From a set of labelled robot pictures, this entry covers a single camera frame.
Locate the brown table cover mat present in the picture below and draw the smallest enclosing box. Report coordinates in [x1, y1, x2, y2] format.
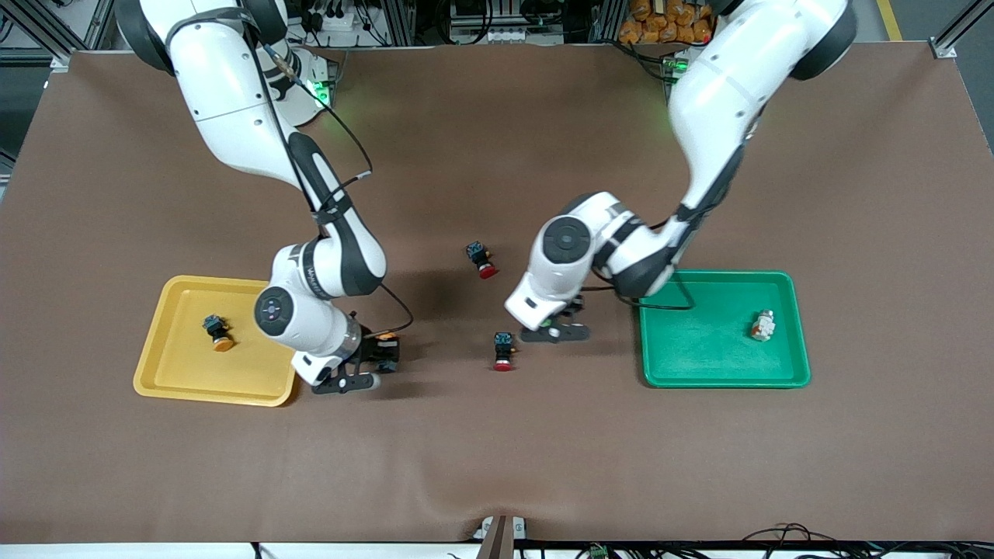
[0, 43, 994, 544]

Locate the green plastic tray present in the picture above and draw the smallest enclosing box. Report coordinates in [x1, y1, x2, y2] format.
[637, 269, 812, 389]

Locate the yellow plastic tray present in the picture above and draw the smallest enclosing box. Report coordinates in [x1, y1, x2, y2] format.
[133, 275, 312, 408]

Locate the pile of orange items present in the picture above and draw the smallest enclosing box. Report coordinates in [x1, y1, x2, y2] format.
[619, 0, 714, 45]

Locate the white power strip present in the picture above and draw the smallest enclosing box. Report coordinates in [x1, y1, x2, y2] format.
[303, 8, 367, 47]

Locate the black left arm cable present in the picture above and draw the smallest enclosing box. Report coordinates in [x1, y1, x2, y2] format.
[586, 268, 697, 312]

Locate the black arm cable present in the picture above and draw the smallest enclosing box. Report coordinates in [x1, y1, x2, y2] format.
[256, 39, 415, 336]
[586, 268, 697, 312]

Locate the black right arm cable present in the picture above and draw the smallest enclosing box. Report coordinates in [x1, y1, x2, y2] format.
[256, 39, 415, 336]

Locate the metal table edge bracket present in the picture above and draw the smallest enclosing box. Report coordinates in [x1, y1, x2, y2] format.
[474, 515, 530, 559]

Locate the aluminium frame post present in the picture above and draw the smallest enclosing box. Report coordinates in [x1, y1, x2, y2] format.
[590, 0, 624, 43]
[391, 0, 418, 46]

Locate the control box with cables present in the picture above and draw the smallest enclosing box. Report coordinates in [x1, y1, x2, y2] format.
[449, 0, 520, 45]

